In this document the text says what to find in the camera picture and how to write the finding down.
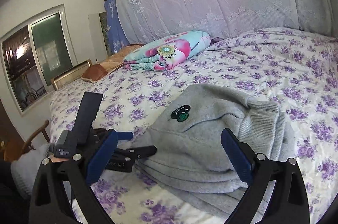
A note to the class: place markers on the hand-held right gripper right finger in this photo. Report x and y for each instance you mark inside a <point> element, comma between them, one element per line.
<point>236,158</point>

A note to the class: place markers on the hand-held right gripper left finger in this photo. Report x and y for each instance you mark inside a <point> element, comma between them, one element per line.
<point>101,160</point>

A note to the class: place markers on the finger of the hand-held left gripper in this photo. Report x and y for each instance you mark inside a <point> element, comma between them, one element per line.
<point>142,152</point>
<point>125,136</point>

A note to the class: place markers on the grey fleece pants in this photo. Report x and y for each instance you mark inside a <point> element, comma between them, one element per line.
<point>200,139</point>

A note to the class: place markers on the brown pillow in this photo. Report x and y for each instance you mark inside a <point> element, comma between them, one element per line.
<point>94,73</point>
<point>122,56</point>

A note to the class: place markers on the wooden chair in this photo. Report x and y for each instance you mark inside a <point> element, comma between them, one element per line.
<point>19,147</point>

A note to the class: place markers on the white chair cushion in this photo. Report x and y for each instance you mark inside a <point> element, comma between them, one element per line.
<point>26,171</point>

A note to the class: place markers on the sliding glass window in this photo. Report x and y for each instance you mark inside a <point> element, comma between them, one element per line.
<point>39,54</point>

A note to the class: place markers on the green picture panel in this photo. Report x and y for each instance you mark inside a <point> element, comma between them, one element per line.
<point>103,31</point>

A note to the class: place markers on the folded teal pink floral blanket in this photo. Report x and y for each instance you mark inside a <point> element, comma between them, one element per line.
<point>169,50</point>

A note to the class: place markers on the blue printed packaging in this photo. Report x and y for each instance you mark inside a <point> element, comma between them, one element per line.
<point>113,25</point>

